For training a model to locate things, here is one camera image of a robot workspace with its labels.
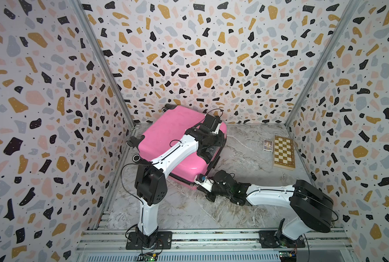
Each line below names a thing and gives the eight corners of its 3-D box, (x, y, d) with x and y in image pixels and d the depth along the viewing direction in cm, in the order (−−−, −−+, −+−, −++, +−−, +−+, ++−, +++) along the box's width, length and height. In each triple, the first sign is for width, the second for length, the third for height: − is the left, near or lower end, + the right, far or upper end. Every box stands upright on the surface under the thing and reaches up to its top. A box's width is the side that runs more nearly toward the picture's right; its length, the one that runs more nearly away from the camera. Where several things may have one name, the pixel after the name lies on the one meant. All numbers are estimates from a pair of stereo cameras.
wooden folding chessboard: (272, 166, 102) (274, 163, 100) (274, 138, 118) (275, 134, 115) (293, 171, 100) (295, 168, 98) (291, 142, 115) (293, 138, 113)
